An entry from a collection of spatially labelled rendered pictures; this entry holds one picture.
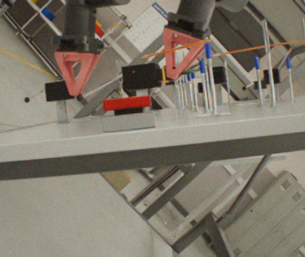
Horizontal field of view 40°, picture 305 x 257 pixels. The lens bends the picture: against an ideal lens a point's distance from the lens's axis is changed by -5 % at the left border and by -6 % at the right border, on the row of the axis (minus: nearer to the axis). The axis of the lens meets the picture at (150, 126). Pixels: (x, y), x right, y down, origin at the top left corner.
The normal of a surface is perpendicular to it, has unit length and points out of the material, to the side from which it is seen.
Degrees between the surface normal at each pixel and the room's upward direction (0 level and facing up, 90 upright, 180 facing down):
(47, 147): 90
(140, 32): 90
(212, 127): 90
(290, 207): 90
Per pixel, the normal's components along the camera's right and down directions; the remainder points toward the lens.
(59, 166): -0.03, 0.06
